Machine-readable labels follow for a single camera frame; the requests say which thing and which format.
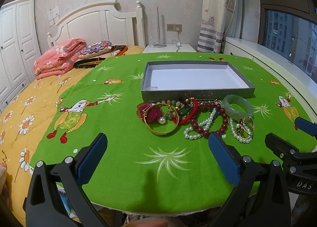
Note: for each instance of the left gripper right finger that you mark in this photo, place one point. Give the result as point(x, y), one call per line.
point(260, 195)

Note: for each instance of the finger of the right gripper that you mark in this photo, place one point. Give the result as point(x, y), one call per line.
point(306, 126)
point(285, 151)

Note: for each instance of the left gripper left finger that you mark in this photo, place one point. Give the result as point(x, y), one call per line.
point(44, 206)

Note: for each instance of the gold interlocked rings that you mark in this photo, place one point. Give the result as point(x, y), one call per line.
point(245, 126)

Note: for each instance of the green jade bangle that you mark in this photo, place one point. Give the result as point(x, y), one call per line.
point(237, 107)

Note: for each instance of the green gem pendant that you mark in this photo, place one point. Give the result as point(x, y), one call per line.
point(184, 112)

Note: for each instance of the gold bangle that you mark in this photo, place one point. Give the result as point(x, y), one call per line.
point(161, 120)

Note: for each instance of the red rose brooch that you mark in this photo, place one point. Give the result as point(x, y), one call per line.
point(148, 112)

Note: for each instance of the grey jewelry tray box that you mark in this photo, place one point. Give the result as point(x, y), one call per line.
point(172, 80)

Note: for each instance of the person left hand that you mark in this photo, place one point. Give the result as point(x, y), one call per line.
point(3, 171)

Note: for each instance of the white window sill cabinet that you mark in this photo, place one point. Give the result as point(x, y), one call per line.
point(300, 85)

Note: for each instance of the yellow daisy quilt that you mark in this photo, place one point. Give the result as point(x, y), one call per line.
point(27, 122)

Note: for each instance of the green cartoon tablecloth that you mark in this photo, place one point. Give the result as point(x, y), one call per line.
point(153, 168)

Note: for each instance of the folded pink blanket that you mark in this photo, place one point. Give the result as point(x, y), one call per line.
point(59, 59)

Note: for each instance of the patterned curtain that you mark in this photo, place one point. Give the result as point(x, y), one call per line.
point(216, 18)

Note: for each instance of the black orange striped cloth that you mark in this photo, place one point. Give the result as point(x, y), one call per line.
point(117, 50)

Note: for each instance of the patterned pillow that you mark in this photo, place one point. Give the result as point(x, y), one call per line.
point(95, 50)

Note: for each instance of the white wardrobe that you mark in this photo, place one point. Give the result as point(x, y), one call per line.
point(19, 48)

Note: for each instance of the white nightstand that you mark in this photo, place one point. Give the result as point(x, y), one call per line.
point(169, 48)

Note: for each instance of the thin white desk lamp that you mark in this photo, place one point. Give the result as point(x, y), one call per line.
point(157, 44)

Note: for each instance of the white bed headboard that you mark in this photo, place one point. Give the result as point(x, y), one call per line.
point(99, 21)

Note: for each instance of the wall power socket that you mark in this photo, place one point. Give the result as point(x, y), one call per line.
point(174, 27)

